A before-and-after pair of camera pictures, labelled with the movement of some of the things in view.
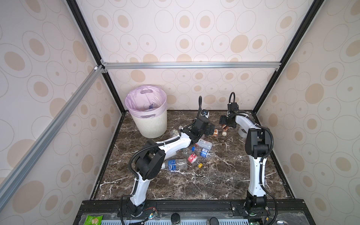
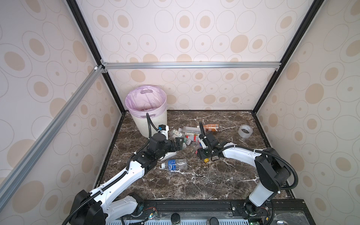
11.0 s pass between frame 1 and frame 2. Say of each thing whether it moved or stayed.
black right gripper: moved
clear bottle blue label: stayed
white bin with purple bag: stayed
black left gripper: moved
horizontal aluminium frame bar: stayed
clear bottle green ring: stayed
